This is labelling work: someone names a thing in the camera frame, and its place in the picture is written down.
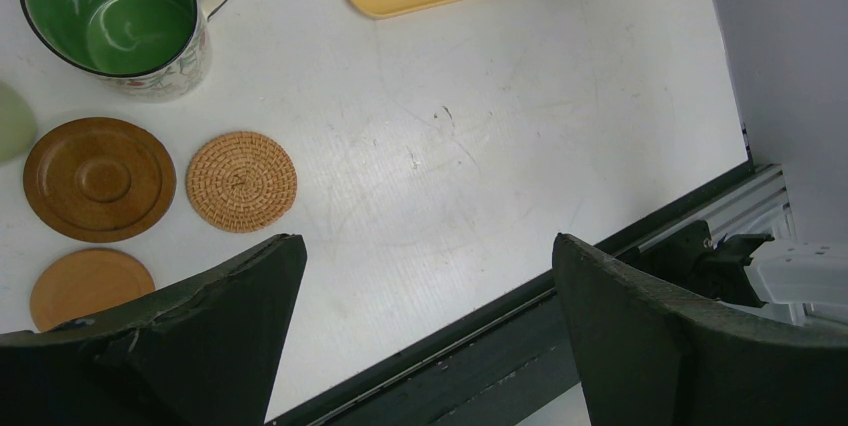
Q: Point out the orange round coaster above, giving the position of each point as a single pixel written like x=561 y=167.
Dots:
x=86 y=282

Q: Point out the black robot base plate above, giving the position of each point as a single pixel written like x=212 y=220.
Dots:
x=509 y=358

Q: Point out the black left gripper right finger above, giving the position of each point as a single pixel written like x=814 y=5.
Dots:
x=649 y=352

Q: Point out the floral mug with green inside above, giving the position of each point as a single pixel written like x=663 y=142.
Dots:
x=152 y=50

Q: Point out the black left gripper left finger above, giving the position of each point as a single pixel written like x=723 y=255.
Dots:
x=202 y=351

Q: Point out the light green mug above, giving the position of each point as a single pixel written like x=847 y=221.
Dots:
x=18 y=124

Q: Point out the dark brown wooden coaster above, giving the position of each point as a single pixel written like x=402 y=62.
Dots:
x=99 y=179

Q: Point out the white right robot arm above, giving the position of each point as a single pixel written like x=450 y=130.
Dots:
x=759 y=269

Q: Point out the light woven round coaster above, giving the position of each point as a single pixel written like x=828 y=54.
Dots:
x=241 y=182

